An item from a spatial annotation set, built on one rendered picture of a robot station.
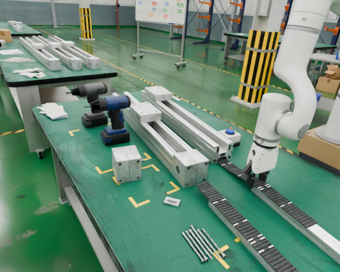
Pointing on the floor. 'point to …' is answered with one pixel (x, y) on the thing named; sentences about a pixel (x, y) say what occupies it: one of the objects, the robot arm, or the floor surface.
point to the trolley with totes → (324, 103)
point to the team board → (177, 8)
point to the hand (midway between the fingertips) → (256, 179)
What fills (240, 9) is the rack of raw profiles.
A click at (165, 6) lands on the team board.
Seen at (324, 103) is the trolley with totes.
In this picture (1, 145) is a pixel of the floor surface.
